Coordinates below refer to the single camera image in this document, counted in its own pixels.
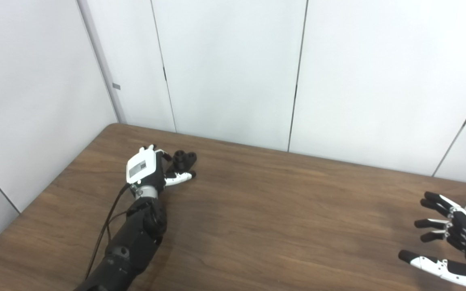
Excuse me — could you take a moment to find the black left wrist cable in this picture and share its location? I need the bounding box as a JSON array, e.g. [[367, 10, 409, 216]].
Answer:
[[84, 183, 136, 280]]

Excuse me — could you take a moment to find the black flanged holder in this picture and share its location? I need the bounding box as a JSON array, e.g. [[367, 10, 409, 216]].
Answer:
[[172, 150, 198, 172]]

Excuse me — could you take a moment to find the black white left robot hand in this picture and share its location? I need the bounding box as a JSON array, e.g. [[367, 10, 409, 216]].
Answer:
[[126, 144, 197, 192]]

